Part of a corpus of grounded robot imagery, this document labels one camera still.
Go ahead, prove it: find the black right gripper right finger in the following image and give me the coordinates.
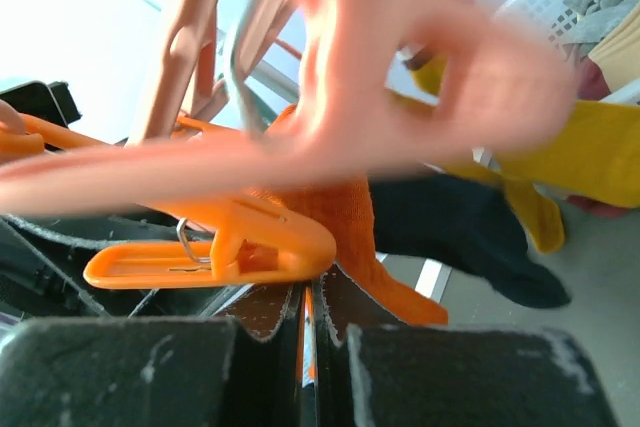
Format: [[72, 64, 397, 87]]
[[311, 267, 616, 427]]

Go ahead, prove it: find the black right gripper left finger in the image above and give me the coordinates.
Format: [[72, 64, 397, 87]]
[[1, 285, 303, 426]]

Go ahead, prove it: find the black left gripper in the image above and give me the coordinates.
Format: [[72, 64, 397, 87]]
[[0, 79, 151, 321]]

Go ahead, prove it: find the orange sock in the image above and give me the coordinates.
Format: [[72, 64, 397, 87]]
[[244, 104, 449, 383]]

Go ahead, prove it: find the pink round clip hanger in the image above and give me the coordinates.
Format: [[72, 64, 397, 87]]
[[1, 0, 576, 216]]

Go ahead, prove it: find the orange peg near bin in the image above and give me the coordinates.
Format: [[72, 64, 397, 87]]
[[1, 114, 105, 158]]

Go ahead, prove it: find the orange clothes peg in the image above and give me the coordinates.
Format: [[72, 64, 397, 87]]
[[83, 194, 336, 290]]

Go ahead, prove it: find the black hanging sock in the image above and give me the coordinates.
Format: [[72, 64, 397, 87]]
[[369, 174, 572, 309]]

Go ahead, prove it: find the yellow hanging sock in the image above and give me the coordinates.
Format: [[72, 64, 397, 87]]
[[394, 54, 640, 255]]

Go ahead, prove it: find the white plastic laundry basket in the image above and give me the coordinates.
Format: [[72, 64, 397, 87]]
[[499, 0, 639, 106]]

